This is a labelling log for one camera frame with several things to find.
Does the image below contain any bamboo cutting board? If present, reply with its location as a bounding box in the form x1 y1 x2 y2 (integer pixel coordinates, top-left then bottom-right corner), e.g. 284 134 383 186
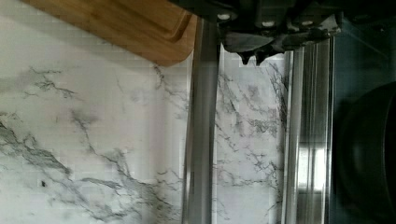
22 0 197 66

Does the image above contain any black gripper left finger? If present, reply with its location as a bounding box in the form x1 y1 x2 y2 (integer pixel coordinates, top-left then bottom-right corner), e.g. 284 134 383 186
222 32 274 65

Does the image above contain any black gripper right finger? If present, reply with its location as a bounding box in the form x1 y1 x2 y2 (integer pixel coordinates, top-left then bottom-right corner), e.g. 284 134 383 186
254 14 342 65

